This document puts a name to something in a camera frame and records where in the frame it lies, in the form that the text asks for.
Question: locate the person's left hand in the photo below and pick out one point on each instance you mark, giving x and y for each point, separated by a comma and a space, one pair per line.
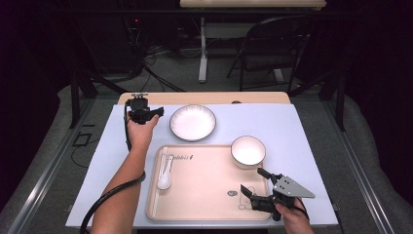
140, 135

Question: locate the person's right hand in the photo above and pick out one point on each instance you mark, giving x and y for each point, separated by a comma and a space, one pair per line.
295, 221

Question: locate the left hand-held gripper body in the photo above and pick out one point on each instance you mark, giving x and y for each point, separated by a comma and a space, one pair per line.
139, 110

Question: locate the white bowl with dark rim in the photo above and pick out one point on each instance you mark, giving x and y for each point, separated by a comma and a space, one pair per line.
248, 151

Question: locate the white ceramic spoon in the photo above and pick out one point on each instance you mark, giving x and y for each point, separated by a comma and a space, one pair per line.
164, 182

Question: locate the white plate with dark rim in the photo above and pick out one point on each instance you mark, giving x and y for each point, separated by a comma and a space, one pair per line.
193, 123

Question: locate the white table leg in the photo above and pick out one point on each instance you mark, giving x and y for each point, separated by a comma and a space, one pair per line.
203, 52

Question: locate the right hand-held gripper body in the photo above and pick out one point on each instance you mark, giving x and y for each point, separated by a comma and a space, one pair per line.
292, 190

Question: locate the aluminium rail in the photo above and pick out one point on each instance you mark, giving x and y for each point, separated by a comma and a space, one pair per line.
360, 169
48, 169

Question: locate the pale lavender table mat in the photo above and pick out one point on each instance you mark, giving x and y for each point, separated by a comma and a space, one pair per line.
285, 130

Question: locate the white chopstick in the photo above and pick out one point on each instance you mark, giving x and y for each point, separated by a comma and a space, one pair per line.
156, 201

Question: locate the black metal stand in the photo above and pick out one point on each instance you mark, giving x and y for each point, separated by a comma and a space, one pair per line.
74, 97
340, 97

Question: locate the short white table foot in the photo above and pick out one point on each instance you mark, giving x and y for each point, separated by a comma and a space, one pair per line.
278, 75

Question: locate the beige plastic tray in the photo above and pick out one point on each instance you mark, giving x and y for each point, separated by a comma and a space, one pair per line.
207, 191

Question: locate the black folding chair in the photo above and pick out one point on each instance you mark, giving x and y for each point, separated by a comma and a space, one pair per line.
259, 58

